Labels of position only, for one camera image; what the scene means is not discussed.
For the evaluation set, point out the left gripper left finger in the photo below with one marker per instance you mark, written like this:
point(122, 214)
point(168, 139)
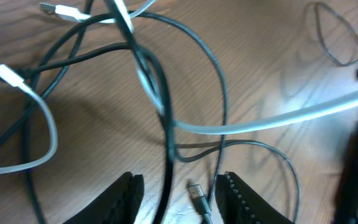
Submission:
point(119, 203)

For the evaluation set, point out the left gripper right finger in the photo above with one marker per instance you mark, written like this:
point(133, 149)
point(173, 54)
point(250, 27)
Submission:
point(238, 203)

